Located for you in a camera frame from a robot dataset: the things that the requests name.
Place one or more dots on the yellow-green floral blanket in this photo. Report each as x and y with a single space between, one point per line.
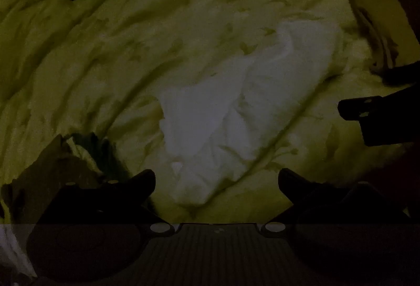
98 59

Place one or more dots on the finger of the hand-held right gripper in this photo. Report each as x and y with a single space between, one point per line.
402 74
370 109

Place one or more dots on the plain white garment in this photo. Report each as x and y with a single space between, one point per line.
242 109

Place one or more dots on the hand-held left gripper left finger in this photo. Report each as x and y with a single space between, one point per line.
143 182

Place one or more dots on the folded pale clothes stack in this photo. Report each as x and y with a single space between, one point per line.
377 27

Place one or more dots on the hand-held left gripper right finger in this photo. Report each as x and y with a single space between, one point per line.
290 181

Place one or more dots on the white cloth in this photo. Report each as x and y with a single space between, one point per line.
13 250

